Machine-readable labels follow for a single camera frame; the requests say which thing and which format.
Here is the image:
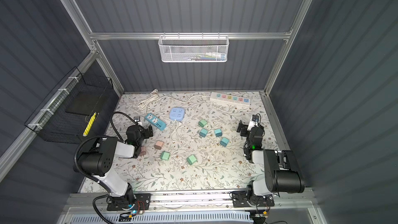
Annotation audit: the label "teal plug adapter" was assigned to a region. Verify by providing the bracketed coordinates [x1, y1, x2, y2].
[214, 129, 223, 137]
[199, 128, 208, 138]
[220, 137, 230, 147]

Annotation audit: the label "long white power strip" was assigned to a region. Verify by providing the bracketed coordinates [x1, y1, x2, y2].
[210, 92, 251, 107]

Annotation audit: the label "green plug adapter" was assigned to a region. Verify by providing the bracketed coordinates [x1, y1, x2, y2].
[187, 155, 198, 166]
[160, 151, 170, 161]
[198, 119, 207, 128]

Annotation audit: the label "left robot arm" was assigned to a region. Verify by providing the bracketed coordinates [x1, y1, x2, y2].
[73, 112, 153, 210]

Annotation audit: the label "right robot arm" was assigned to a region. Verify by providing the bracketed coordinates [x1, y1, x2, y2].
[231, 116, 305, 208]

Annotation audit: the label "brown plug adapter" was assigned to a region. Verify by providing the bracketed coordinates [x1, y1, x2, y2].
[139, 147, 147, 157]
[154, 141, 164, 150]

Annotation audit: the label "teal small power strip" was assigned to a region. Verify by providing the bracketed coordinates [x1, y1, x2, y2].
[145, 113, 166, 131]

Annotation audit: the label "blue square power socket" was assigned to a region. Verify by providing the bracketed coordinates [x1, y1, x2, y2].
[169, 107, 185, 122]

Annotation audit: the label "yellow marker pen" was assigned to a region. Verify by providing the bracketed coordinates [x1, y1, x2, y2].
[83, 112, 97, 137]

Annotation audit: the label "pens in white basket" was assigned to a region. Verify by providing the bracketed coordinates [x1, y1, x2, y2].
[184, 52, 227, 62]

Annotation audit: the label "white vented cover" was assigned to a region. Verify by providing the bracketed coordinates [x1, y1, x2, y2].
[69, 211, 254, 224]

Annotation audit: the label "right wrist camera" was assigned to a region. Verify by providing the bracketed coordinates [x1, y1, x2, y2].
[247, 114, 261, 131]

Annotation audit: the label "blue socket white cable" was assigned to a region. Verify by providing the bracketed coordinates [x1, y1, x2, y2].
[169, 120, 182, 142]

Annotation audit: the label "white power strip cable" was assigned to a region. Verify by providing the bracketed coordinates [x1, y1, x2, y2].
[137, 89, 212, 112]

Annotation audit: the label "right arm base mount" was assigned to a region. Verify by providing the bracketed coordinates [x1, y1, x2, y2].
[229, 190, 275, 208]

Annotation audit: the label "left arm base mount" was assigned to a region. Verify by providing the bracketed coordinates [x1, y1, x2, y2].
[106, 194, 152, 211]

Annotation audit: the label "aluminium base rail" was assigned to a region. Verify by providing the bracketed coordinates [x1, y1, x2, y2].
[62, 188, 319, 214]

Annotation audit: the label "black wire basket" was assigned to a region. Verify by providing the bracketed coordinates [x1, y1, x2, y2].
[25, 70, 118, 144]

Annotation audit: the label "white wire basket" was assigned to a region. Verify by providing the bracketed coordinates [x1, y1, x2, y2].
[158, 36, 230, 63]

